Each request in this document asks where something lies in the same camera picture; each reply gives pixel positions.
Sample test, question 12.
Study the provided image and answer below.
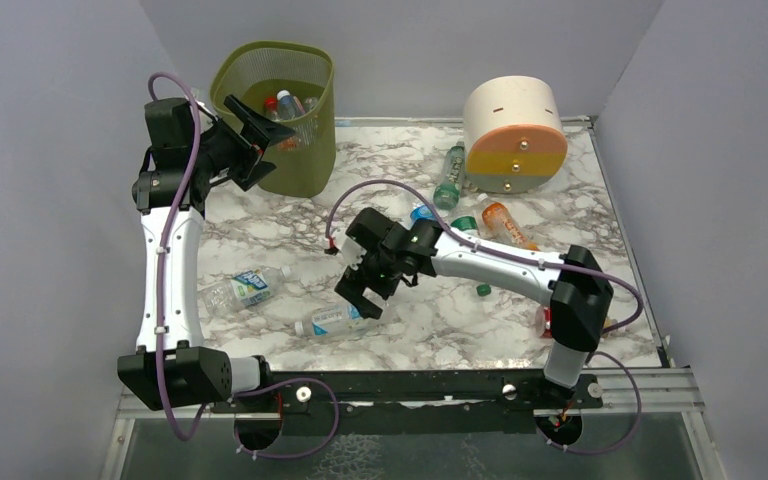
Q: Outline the red label bottle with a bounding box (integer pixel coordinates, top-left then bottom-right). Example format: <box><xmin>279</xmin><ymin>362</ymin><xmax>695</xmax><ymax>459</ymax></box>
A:
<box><xmin>263</xmin><ymin>96</ymin><xmax>281</xmax><ymax>122</ymax></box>
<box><xmin>278</xmin><ymin>95</ymin><xmax>318</xmax><ymax>151</ymax></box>

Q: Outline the blue white label bottle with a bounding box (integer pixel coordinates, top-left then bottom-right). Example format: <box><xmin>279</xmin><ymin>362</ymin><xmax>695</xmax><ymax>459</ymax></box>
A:
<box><xmin>294</xmin><ymin>302</ymin><xmax>395</xmax><ymax>338</ymax></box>

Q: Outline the purple label Ganten bottle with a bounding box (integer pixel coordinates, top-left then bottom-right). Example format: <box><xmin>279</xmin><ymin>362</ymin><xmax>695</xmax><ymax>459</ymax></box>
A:
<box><xmin>276</xmin><ymin>90</ymin><xmax>302</xmax><ymax>121</ymax></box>

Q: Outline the blue label clear bottle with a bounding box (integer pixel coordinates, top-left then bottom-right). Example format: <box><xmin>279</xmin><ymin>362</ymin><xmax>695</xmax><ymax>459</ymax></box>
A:
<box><xmin>409</xmin><ymin>204</ymin><xmax>436</xmax><ymax>223</ymax></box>

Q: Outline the green white label bottle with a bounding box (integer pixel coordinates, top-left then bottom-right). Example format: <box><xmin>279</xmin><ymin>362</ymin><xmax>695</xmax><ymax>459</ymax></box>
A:
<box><xmin>451</xmin><ymin>216</ymin><xmax>492</xmax><ymax>298</ymax></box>

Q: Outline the green tinted bottle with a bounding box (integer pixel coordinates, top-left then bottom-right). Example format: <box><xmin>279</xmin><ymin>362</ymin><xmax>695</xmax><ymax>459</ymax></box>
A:
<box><xmin>433</xmin><ymin>141</ymin><xmax>466</xmax><ymax>210</ymax></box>

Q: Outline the dark green label bottle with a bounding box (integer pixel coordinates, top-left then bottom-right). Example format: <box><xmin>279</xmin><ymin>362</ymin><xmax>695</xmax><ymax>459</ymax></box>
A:
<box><xmin>198</xmin><ymin>266</ymin><xmax>295</xmax><ymax>316</ymax></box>

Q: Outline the large clear bottle white cap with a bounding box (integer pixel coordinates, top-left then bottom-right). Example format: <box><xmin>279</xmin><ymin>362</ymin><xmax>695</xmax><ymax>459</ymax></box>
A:
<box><xmin>302</xmin><ymin>97</ymin><xmax>320</xmax><ymax>114</ymax></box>

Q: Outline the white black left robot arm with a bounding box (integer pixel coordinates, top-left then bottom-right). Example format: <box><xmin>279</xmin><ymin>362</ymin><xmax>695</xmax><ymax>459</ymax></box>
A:
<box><xmin>117</xmin><ymin>95</ymin><xmax>295</xmax><ymax>411</ymax></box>

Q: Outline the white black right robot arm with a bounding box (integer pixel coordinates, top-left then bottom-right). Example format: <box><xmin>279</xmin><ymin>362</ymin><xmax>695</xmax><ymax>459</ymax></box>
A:
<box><xmin>327</xmin><ymin>207</ymin><xmax>614</xmax><ymax>389</ymax></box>

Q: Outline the green mesh waste bin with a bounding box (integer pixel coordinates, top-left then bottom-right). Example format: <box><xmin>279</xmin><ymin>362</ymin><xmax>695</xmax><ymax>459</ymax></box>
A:
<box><xmin>208</xmin><ymin>40</ymin><xmax>337</xmax><ymax>199</ymax></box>

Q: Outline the orange juice bottle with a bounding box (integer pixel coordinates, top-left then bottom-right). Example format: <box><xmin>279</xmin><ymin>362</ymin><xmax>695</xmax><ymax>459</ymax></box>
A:
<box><xmin>480</xmin><ymin>201</ymin><xmax>539</xmax><ymax>251</ymax></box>

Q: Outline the red gold drink can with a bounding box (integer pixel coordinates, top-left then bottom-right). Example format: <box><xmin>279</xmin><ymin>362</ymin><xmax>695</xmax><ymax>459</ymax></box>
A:
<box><xmin>533</xmin><ymin>306</ymin><xmax>617</xmax><ymax>339</ymax></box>

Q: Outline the cream cylindrical drum container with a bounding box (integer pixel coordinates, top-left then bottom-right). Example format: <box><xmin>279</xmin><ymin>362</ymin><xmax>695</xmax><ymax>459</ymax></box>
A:
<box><xmin>462</xmin><ymin>75</ymin><xmax>568</xmax><ymax>194</ymax></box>

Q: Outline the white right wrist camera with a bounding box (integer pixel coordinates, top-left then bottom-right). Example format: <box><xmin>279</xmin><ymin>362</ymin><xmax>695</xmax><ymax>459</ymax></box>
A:
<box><xmin>324</xmin><ymin>236</ymin><xmax>366</xmax><ymax>270</ymax></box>

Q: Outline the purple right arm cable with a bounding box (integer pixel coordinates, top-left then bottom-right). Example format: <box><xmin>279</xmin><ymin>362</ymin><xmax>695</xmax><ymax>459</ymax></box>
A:
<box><xmin>324</xmin><ymin>180</ymin><xmax>645</xmax><ymax>458</ymax></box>

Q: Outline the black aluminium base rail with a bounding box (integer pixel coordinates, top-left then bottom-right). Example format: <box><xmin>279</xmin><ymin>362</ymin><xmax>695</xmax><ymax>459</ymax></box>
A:
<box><xmin>116</xmin><ymin>368</ymin><xmax>706</xmax><ymax>439</ymax></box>

